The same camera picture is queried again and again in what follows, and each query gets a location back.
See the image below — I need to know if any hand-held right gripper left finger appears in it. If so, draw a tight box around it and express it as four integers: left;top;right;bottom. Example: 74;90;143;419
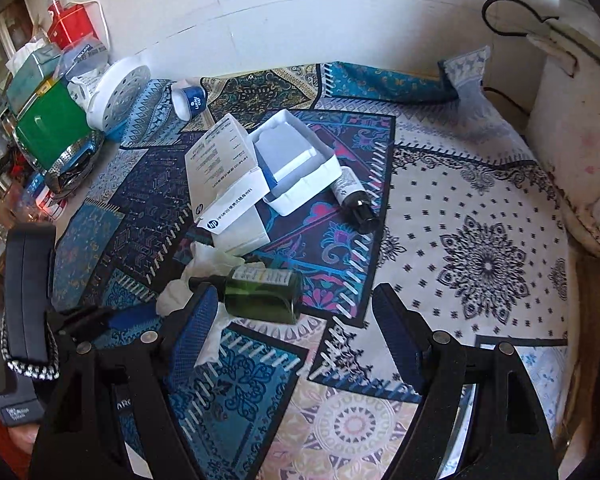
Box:
27;284;221;480

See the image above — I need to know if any white printed cardboard box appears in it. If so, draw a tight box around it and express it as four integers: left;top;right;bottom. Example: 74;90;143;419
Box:
185;114;272;256

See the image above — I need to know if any black cable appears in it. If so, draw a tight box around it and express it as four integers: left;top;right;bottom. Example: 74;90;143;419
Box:
481;0;576;116

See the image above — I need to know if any green glass bottle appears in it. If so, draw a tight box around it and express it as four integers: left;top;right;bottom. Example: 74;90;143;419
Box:
189;265;305;323

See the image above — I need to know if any patchwork patterned tablecloth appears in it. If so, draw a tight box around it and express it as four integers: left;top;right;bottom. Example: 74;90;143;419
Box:
50;47;576;480

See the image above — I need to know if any teal tissue box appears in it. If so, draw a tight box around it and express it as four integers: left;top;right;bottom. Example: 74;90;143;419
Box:
5;42;63;111

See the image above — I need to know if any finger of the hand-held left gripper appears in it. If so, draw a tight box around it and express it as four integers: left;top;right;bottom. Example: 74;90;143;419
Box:
45;302;161;346

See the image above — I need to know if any white rice cooker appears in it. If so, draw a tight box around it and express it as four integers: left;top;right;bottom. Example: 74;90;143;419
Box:
522;0;600;256

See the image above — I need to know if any red box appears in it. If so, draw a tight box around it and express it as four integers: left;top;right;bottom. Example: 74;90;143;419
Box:
46;0;101;51

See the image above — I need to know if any green container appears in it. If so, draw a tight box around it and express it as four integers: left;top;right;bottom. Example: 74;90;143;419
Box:
14;80;93;171

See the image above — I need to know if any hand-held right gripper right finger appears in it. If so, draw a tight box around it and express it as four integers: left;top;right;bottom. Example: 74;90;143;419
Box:
374;283;556;480

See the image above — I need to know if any white packet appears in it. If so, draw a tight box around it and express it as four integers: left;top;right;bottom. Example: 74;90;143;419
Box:
67;72;103;111

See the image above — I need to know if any blue and white paper cup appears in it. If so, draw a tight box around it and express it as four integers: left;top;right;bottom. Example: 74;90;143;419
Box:
170;80;210;122

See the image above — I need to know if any white perforated round plate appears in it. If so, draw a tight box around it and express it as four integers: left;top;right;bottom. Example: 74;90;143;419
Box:
86;57;153;133

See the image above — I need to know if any clear printed plastic bag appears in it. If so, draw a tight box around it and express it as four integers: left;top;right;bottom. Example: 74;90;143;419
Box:
55;37;111;86

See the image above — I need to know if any white tissue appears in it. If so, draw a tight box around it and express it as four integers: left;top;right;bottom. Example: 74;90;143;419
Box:
155;240;246;316

